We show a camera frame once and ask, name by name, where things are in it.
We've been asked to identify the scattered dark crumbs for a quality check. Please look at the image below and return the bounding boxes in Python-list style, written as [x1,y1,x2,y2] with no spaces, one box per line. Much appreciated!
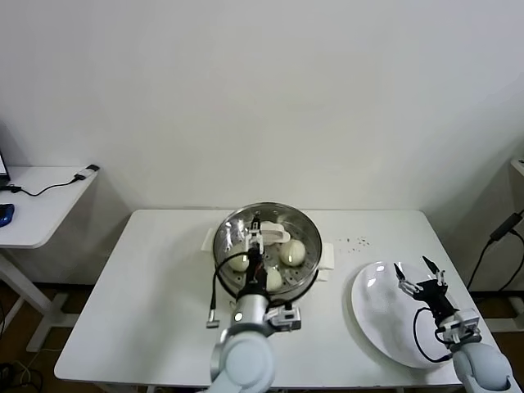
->
[337,235,372,253]

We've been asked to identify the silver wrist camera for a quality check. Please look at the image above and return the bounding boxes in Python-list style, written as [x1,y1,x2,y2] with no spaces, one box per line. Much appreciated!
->
[448,309,482,344]
[265,306,305,332]

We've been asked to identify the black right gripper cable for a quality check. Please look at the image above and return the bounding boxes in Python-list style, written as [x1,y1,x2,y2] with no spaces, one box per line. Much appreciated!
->
[413,306,454,364]

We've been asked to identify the black desk cable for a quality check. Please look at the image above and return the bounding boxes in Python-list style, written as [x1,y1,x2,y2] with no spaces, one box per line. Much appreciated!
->
[0,174,89,197]

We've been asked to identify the large white plate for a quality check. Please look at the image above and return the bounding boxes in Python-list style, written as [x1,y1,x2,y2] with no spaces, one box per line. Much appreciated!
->
[350,260,466,369]

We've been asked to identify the white side desk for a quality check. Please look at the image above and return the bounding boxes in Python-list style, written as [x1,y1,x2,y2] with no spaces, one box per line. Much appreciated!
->
[508,156,524,189]

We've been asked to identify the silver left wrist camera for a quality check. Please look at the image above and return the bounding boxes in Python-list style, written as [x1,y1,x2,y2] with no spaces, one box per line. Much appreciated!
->
[265,306,305,332]

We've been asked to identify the white side table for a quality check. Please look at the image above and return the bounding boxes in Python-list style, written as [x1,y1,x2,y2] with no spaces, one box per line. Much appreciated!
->
[0,165,102,353]

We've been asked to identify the white steamed baozi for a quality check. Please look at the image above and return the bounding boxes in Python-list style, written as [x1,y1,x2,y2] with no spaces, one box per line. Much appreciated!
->
[227,249,250,272]
[278,239,307,267]
[264,265,284,293]

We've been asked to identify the pale floor cable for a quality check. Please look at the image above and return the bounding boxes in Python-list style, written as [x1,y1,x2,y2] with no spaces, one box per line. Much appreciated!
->
[11,347,42,384]

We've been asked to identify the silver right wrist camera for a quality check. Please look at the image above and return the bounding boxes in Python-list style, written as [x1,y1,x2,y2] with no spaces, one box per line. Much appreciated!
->
[448,309,482,344]

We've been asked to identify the perforated steel steamer basket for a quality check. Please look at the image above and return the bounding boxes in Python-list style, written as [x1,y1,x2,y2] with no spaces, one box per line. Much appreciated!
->
[212,201,324,305]

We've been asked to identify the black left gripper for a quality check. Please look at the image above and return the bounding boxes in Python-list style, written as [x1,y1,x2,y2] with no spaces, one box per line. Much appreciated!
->
[243,210,268,291]

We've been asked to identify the grey black cable adapter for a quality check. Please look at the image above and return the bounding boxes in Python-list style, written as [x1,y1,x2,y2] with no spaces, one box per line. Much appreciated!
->
[73,164,102,182]

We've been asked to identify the black power adapter with cable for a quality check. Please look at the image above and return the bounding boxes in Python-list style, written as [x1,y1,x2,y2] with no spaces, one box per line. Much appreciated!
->
[466,207,524,291]

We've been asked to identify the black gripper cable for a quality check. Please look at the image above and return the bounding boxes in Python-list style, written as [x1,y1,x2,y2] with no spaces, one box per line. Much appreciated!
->
[206,251,251,329]
[413,306,454,364]

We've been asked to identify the dark laptop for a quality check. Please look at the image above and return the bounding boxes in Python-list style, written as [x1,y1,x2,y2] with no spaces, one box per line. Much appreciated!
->
[0,120,13,190]

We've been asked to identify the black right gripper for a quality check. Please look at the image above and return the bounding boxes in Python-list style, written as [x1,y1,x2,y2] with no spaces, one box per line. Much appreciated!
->
[394,255,460,325]

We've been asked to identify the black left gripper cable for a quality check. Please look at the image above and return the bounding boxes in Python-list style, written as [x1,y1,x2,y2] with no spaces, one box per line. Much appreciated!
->
[206,251,251,329]

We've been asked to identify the thin black hanging cable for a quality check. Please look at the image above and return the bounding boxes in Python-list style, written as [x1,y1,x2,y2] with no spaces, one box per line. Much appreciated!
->
[497,229,524,292]

